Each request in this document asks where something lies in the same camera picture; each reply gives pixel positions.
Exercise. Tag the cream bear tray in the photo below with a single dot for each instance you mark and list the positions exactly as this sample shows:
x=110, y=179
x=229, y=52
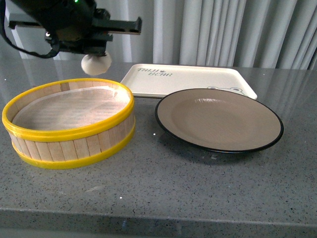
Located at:
x=159, y=80

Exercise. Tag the white steamer liner cloth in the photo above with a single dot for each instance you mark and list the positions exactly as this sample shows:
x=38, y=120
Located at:
x=72, y=109

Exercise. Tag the grey pleated curtain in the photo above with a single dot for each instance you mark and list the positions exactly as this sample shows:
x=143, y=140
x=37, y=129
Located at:
x=244, y=33

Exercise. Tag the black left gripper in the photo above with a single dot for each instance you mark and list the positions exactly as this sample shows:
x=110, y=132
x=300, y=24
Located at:
x=74, y=26

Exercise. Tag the yellow rimmed bamboo steamer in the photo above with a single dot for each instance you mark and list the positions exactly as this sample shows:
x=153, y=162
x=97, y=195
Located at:
x=69, y=148

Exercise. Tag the tan plate with black rim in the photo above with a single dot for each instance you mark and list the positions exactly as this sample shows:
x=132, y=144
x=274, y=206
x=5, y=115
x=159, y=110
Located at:
x=219, y=121

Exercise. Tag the white steamed bun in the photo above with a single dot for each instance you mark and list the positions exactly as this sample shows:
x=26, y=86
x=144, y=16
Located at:
x=96, y=65

